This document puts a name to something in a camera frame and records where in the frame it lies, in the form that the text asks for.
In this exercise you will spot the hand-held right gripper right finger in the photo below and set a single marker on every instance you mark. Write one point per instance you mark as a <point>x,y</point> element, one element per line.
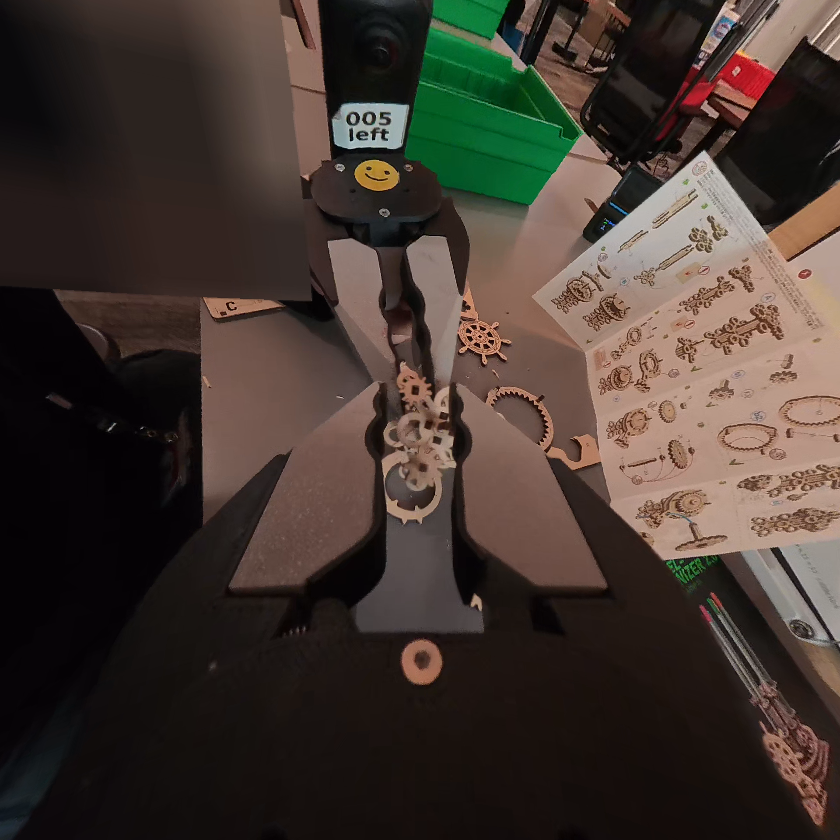
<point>525,518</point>

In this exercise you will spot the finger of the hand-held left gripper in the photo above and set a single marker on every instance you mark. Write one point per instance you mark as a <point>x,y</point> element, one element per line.
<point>441,308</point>
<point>354,282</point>

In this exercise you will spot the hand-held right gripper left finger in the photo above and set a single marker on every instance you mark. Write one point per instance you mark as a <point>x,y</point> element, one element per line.
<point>308,518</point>

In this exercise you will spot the wooden gear model assembly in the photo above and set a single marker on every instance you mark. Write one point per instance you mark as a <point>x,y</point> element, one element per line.
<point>420,426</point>

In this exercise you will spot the black model kit box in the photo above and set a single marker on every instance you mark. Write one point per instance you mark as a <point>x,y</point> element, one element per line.
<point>741,656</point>

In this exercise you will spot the small triangular wooden offcut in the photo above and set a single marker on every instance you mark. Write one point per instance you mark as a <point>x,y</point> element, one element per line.
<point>468,305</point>

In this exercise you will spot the wooden ship wheel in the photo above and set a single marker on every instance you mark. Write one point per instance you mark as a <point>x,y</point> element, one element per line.
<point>484,341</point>

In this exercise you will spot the wooden offcut sheet piece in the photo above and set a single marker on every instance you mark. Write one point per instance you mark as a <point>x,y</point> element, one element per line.
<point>577,456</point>

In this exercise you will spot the green plastic storage bin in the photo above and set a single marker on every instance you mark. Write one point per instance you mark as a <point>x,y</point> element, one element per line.
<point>485,124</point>
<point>469,16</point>

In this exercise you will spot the black handheld device with screen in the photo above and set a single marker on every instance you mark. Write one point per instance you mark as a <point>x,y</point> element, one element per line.
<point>623,203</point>

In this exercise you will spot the folded paper instruction sheet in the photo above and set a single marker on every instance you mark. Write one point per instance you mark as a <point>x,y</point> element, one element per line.
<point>709,367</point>

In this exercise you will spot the black office chair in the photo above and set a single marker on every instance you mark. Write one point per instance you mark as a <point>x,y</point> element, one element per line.
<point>787,144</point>
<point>646,72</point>

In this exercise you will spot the white task card sign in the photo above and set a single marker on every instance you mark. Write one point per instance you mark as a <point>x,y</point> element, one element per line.
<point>820,590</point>

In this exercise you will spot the red crate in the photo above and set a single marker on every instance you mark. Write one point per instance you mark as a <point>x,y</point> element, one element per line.
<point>745,75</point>

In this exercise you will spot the lettered wooden offcut frame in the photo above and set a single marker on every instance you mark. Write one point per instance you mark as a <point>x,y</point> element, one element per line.
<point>243,307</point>

